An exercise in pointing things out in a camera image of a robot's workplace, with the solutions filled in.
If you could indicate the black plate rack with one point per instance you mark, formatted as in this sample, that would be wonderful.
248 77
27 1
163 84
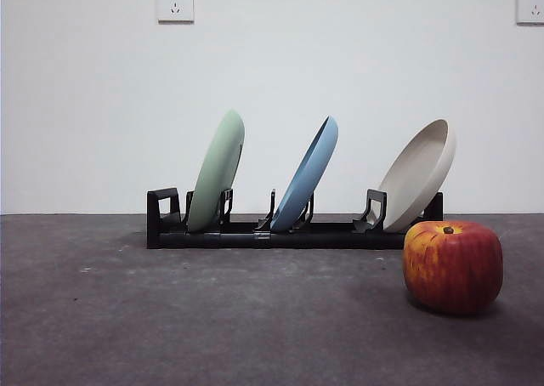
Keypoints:
238 238

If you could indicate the blue plate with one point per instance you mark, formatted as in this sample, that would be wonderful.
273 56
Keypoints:
306 177

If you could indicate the white wall socket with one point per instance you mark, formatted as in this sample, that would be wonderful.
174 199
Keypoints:
531 5
176 3

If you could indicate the green plate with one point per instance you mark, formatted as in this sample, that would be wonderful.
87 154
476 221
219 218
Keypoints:
217 169

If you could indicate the beige plate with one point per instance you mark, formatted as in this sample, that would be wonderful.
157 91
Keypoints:
416 182

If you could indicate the red yellow apple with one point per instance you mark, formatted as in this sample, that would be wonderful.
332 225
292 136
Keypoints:
455 271

